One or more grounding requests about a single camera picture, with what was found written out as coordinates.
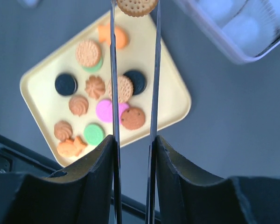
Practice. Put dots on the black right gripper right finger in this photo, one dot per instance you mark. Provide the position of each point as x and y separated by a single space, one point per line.
189 194

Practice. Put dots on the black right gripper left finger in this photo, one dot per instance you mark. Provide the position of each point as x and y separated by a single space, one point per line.
77 194

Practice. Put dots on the pink sandwich cookie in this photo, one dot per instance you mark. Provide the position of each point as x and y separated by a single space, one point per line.
104 110

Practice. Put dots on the brown chocolate chip cookie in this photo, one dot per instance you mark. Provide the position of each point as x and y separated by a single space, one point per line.
133 118

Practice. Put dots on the black sandwich cookie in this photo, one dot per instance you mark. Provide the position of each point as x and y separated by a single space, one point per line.
66 84
138 80

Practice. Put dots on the round tan dotted biscuit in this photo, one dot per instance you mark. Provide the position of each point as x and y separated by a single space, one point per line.
137 8

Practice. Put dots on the metal serving tongs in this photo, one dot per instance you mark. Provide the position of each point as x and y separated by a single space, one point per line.
150 200

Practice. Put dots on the green sandwich cookie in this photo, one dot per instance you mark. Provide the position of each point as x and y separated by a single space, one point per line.
93 134
94 68

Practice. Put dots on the orange fish cookie lower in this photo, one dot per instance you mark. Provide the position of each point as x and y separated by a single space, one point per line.
70 148

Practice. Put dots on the orange fish cookie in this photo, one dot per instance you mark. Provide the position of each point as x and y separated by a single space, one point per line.
121 36
70 148

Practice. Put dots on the tan swirl cookie lower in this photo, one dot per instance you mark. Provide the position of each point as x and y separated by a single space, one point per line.
63 130

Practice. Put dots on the tan swirl cookie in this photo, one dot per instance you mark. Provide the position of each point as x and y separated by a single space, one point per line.
63 130
78 105

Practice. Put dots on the tan swirl cookie middle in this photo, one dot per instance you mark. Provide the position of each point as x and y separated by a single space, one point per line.
78 105

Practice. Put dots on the tan flower cookie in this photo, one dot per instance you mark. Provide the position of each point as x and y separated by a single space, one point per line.
95 87

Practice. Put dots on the yellow plastic tray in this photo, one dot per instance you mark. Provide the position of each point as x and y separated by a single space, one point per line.
48 107

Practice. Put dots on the orange fish cookie upper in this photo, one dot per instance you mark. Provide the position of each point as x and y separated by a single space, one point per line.
121 36

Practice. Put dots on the pink cookie tin box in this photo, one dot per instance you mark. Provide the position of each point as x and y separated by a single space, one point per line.
244 30

